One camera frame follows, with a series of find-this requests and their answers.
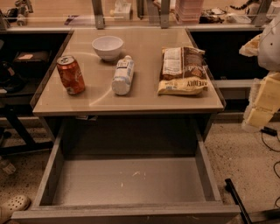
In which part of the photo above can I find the black bar on floor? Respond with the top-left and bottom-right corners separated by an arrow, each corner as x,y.
225,178 -> 253,224

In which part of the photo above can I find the red coke can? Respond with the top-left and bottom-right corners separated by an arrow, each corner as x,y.
57,55 -> 86,95

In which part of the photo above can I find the black box on shelf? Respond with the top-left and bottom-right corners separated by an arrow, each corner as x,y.
12,51 -> 50,78

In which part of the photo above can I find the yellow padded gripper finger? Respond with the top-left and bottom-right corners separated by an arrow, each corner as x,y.
241,72 -> 280,133
239,34 -> 261,57

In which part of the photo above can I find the black floor cable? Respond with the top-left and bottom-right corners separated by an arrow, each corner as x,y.
260,126 -> 280,209

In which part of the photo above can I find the open grey top drawer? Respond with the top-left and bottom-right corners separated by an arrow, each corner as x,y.
12,117 -> 239,224

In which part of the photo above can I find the black side table frame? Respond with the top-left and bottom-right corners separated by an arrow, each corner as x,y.
0,87 -> 55,156

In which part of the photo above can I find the pink plastic container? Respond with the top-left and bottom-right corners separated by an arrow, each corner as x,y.
174,0 -> 204,24

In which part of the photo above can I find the white plastic bottle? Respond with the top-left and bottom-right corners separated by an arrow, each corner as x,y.
111,55 -> 135,95

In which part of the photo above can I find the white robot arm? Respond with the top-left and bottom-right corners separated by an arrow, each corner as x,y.
239,13 -> 280,132

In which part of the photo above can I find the grey cabinet with tabletop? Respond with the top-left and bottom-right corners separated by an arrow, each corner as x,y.
30,27 -> 227,141

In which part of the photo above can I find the white perforated clog shoe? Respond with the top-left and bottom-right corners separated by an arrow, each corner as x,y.
0,195 -> 31,224

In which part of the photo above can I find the brown and yellow chip bag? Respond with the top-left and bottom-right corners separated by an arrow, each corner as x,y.
157,46 -> 208,95

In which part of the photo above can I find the white ceramic bowl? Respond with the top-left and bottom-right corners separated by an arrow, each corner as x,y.
92,36 -> 124,61

